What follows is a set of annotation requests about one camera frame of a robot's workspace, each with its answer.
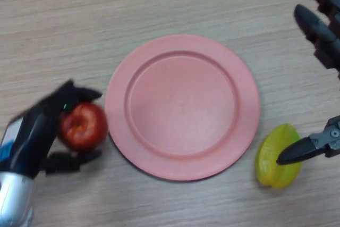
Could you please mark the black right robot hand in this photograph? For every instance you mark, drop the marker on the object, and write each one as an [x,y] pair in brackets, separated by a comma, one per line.
[322,30]

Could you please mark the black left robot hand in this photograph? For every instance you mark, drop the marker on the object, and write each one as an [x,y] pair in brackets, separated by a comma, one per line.
[29,142]

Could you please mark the red apple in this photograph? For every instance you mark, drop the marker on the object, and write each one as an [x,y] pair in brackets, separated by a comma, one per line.
[85,128]

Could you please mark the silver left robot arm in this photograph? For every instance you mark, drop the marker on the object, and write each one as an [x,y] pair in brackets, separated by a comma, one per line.
[14,200]

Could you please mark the pink round plate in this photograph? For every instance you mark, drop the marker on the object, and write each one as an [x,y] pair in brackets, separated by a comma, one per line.
[182,107]

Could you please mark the yellow starfruit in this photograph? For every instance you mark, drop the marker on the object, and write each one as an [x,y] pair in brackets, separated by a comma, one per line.
[276,175]

